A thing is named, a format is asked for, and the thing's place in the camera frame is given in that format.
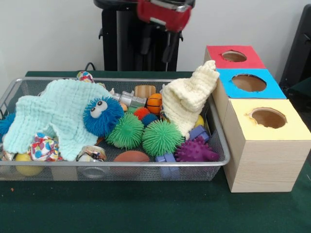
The silver toy robot figure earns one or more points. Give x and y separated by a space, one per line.
128 98

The mint green muslin cloth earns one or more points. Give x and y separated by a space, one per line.
56 106

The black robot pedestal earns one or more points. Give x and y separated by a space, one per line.
121 36

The purple knobbly rubber ball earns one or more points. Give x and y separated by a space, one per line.
194 150

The brown toy football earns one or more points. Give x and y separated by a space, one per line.
131 156

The black chair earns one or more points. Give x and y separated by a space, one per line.
301 48

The colourful crumpled cloth ball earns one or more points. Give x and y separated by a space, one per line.
43 148

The small orange basketball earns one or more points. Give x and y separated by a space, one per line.
154 103

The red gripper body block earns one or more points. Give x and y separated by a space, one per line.
155 12

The dark green table cloth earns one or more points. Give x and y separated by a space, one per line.
301 91
145 208

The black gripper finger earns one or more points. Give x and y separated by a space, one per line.
170 48
145 43

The wooden three-hole sorting box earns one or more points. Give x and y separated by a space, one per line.
267 165

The green spiky puffer ball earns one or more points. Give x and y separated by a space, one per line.
125 131
162 137

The blue puffer ball with eyes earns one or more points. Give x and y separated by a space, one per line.
107 121

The cream muslin cloth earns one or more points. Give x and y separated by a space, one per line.
187 97

